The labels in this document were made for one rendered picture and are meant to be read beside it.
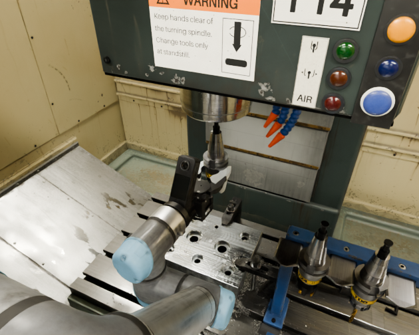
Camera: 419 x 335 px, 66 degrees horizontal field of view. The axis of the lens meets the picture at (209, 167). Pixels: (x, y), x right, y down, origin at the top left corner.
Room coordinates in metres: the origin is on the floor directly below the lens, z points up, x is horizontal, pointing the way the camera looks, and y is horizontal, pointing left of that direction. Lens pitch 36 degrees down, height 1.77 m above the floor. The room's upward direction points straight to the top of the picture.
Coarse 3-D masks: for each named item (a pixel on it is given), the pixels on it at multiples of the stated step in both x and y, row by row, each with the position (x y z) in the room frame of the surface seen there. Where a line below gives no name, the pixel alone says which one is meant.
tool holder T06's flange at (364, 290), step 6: (354, 276) 0.39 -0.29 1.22; (354, 282) 0.38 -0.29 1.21; (360, 282) 0.37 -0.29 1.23; (384, 282) 0.37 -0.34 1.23; (360, 288) 0.37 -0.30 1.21; (366, 288) 0.36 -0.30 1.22; (372, 288) 0.36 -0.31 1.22; (378, 288) 0.36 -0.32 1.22; (384, 288) 0.36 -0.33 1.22; (366, 294) 0.36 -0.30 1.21; (372, 294) 0.36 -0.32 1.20; (378, 294) 0.36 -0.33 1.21
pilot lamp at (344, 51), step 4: (344, 44) 0.37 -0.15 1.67; (348, 44) 0.37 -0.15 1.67; (340, 48) 0.37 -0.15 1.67; (344, 48) 0.37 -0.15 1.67; (348, 48) 0.36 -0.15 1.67; (352, 48) 0.36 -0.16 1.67; (336, 52) 0.37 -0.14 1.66; (340, 52) 0.37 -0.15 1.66; (344, 52) 0.37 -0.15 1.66; (348, 52) 0.36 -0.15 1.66; (352, 52) 0.36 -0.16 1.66; (340, 56) 0.37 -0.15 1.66; (344, 56) 0.37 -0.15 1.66; (348, 56) 0.36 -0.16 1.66
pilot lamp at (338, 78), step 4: (336, 72) 0.37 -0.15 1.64; (340, 72) 0.37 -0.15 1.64; (344, 72) 0.37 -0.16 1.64; (332, 76) 0.37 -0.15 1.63; (336, 76) 0.37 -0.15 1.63; (340, 76) 0.37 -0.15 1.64; (344, 76) 0.36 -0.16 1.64; (332, 80) 0.37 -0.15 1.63; (336, 80) 0.37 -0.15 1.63; (340, 80) 0.36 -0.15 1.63; (344, 80) 0.36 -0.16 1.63; (332, 84) 0.37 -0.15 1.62; (336, 84) 0.37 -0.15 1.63; (340, 84) 0.37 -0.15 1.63; (344, 84) 0.37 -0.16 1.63
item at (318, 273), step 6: (300, 252) 0.45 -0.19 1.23; (300, 258) 0.43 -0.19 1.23; (300, 264) 0.42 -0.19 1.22; (306, 264) 0.42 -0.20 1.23; (300, 270) 0.42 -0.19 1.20; (306, 270) 0.41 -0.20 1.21; (312, 270) 0.41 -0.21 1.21; (318, 270) 0.40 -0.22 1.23; (324, 270) 0.40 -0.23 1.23; (318, 276) 0.40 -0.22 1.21; (324, 276) 0.40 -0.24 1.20
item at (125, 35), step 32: (96, 0) 0.52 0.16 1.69; (128, 0) 0.49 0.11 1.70; (384, 0) 0.36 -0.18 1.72; (96, 32) 0.52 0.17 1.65; (128, 32) 0.50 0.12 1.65; (288, 32) 0.40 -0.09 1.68; (320, 32) 0.39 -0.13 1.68; (352, 32) 0.37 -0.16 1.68; (128, 64) 0.50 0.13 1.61; (256, 64) 0.42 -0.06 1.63; (288, 64) 0.40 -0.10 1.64; (352, 64) 0.37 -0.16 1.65; (416, 64) 0.35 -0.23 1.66; (256, 96) 0.41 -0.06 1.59; (288, 96) 0.40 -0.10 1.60; (320, 96) 0.38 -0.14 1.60; (352, 96) 0.36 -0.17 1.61
